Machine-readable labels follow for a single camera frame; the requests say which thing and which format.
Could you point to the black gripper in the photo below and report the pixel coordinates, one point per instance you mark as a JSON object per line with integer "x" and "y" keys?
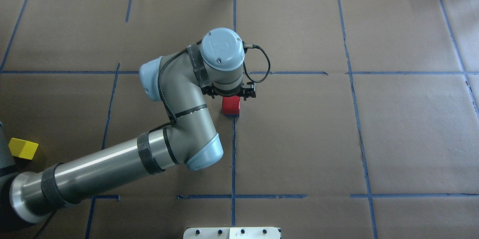
{"x": 248, "y": 92}

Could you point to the red wooden block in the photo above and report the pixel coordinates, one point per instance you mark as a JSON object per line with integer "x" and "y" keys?
{"x": 231, "y": 106}

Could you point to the yellow wooden block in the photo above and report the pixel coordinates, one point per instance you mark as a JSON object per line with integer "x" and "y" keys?
{"x": 23, "y": 149}

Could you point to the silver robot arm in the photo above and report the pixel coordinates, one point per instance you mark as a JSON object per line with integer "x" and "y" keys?
{"x": 214, "y": 66}

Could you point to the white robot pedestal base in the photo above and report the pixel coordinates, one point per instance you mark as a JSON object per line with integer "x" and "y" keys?
{"x": 232, "y": 233}

